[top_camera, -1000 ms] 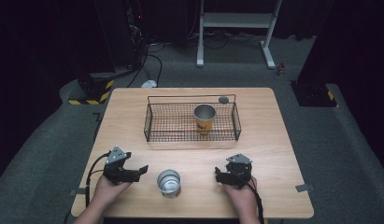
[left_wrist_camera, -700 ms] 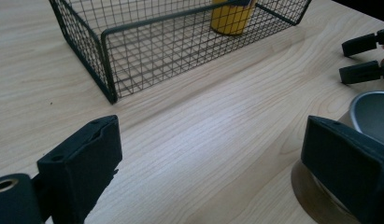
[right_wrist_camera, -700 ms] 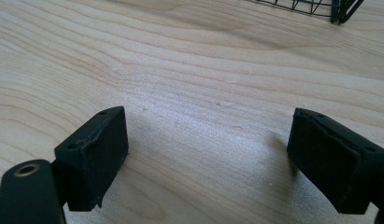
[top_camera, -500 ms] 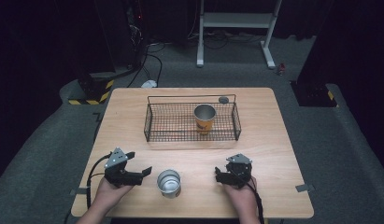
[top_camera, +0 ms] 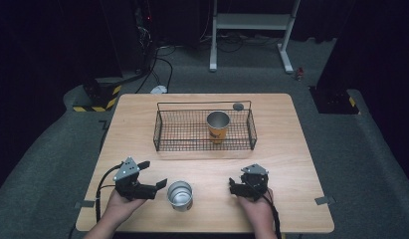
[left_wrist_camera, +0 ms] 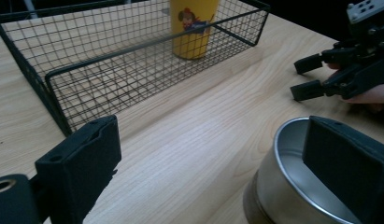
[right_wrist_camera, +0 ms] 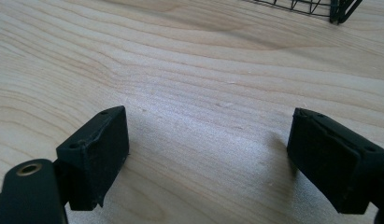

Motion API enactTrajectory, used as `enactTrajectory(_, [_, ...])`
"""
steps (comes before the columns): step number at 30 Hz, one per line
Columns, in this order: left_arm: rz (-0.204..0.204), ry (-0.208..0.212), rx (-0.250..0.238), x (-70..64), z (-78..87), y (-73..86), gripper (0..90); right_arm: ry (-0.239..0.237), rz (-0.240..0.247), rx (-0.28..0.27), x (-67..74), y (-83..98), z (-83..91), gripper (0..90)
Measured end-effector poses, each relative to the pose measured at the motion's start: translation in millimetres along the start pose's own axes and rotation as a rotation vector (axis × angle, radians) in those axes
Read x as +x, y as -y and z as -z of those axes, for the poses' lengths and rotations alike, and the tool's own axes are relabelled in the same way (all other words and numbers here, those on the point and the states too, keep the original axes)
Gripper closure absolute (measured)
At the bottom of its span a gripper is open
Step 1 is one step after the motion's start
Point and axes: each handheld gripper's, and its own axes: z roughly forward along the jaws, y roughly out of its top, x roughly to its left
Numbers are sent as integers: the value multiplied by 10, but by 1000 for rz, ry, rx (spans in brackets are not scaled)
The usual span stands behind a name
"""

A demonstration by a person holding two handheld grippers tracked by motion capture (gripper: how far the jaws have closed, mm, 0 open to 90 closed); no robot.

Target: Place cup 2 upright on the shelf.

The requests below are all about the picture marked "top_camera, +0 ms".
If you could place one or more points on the silver metal cup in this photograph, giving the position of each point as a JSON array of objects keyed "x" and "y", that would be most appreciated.
[{"x": 180, "y": 196}]

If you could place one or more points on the black stand base yellow mark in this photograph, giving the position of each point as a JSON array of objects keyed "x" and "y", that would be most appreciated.
[{"x": 334, "y": 101}]

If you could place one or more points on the person's right hand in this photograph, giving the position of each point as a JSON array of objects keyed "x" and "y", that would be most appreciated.
[{"x": 256, "y": 212}]

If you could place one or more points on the dark equipment rack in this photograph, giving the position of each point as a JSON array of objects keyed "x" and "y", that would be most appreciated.
[{"x": 145, "y": 36}]

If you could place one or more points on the person's left hand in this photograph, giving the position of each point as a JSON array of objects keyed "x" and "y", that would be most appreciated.
[{"x": 120, "y": 207}]

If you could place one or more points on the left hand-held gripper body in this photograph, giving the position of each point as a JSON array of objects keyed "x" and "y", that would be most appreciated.
[{"x": 129, "y": 181}]

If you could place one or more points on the white metal stand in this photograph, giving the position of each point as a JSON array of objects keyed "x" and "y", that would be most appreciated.
[{"x": 251, "y": 21}]

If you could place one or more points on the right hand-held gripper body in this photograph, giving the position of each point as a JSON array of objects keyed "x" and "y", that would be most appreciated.
[{"x": 255, "y": 184}]

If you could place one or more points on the orange paper cup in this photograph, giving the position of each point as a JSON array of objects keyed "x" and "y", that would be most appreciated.
[{"x": 218, "y": 127}]

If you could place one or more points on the small red floor object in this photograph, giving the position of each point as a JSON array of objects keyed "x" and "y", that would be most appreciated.
[{"x": 300, "y": 73}]

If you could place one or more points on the grey tape strip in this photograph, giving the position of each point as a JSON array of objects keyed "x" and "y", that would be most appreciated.
[
  {"x": 324, "y": 200},
  {"x": 85, "y": 204}
]

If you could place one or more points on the black yellow striped stand base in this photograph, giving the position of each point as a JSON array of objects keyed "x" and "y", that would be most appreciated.
[{"x": 99, "y": 96}]

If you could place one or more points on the small grey round disc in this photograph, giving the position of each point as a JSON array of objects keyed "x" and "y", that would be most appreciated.
[{"x": 238, "y": 106}]

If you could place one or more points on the white power adapter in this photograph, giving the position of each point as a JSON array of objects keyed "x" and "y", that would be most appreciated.
[{"x": 159, "y": 89}]

